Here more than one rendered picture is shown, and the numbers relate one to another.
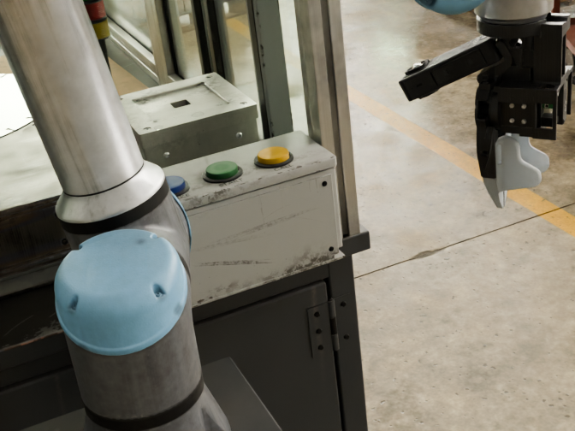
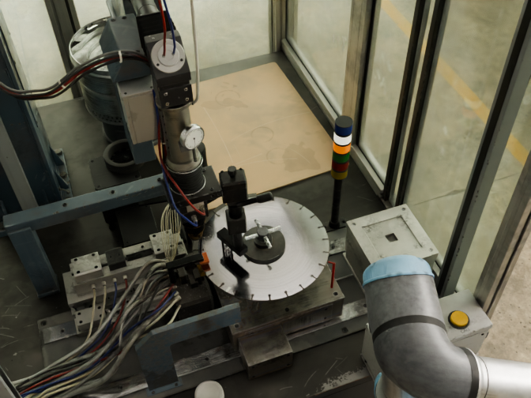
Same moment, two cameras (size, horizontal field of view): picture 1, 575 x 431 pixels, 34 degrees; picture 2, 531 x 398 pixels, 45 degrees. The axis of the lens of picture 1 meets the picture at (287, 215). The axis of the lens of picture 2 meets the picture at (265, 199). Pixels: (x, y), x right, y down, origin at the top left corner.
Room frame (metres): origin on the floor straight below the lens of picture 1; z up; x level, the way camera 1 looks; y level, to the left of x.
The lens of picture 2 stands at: (0.28, 0.43, 2.24)
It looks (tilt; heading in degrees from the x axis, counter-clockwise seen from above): 48 degrees down; 2
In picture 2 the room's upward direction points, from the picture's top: 2 degrees counter-clockwise
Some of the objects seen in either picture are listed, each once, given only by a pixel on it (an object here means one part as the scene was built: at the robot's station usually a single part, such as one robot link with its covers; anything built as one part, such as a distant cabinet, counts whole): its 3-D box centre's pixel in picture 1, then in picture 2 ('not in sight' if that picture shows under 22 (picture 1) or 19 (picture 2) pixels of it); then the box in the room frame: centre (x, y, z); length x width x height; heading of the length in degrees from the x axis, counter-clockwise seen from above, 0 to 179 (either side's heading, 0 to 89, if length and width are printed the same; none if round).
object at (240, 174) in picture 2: not in sight; (234, 200); (1.23, 0.53, 1.17); 0.06 x 0.05 x 0.20; 102
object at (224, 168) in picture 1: (222, 174); not in sight; (1.07, 0.07, 0.90); 0.04 x 0.04 x 0.02
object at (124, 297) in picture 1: (128, 316); not in sight; (0.74, 0.16, 0.91); 0.13 x 0.12 x 0.14; 3
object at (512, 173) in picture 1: (512, 175); not in sight; (0.87, -0.24, 0.94); 0.06 x 0.03 x 0.09; 60
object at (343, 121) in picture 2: not in sight; (343, 125); (1.51, 0.27, 1.14); 0.05 x 0.04 x 0.03; 21
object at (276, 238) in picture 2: not in sight; (263, 241); (1.28, 0.47, 0.96); 0.11 x 0.11 x 0.03
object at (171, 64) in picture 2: not in sight; (157, 63); (1.35, 0.68, 1.45); 0.35 x 0.07 x 0.28; 21
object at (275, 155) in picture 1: (274, 159); (458, 320); (1.10, 0.01, 0.90); 0.04 x 0.04 x 0.02
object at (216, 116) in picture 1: (187, 147); (388, 254); (1.34, 0.14, 0.82); 0.18 x 0.18 x 0.15; 21
